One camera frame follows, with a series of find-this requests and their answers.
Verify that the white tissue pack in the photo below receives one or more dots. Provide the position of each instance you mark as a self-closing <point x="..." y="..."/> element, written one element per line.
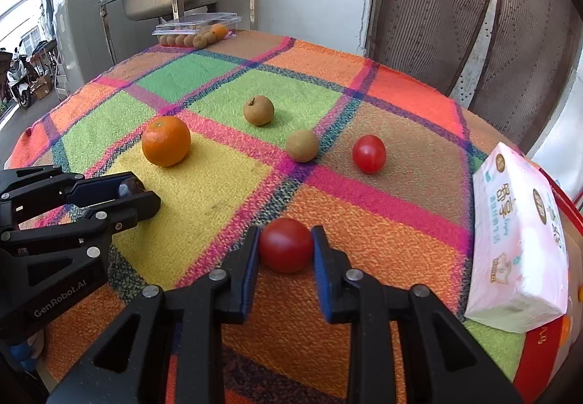
<point x="514" y="240"/>

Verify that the clear plastic container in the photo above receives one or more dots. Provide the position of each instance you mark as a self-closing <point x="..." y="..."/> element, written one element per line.
<point x="196" y="20"/>

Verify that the grey metal cabinet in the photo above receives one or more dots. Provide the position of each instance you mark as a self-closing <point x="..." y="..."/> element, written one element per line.
<point x="82" y="30"/>

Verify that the parked scooter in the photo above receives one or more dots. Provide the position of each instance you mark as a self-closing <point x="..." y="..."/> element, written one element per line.
<point x="18" y="80"/>

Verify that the brown longan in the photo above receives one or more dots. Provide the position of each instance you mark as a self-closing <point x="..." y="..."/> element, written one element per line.
<point x="301" y="145"/>
<point x="258" y="110"/>

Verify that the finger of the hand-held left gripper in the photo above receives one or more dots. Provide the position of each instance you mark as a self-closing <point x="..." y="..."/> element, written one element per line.
<point x="98" y="188"/>
<point x="145" y="203"/>

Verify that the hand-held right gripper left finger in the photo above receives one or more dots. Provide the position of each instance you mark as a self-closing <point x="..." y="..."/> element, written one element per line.
<point x="249" y="276"/>

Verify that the small orange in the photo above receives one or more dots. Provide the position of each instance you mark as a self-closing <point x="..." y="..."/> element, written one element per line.
<point x="219" y="31"/>

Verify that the tangerine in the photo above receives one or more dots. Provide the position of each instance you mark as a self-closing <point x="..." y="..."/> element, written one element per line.
<point x="166" y="142"/>

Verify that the pile of small longans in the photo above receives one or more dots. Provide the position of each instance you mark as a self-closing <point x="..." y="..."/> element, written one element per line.
<point x="182" y="40"/>

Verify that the person's left hand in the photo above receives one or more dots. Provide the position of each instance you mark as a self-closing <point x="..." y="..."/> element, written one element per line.
<point x="22" y="353"/>

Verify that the dark plum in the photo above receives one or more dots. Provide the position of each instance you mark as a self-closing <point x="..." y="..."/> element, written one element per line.
<point x="130" y="187"/>

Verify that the plaid blanket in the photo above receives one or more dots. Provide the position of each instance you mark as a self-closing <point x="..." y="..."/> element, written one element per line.
<point x="364" y="226"/>

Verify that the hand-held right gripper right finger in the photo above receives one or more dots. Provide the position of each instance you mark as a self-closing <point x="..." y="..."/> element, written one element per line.
<point x="321" y="281"/>

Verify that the red tomato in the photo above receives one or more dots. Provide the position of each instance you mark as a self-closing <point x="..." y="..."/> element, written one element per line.
<point x="286" y="244"/>
<point x="369" y="153"/>

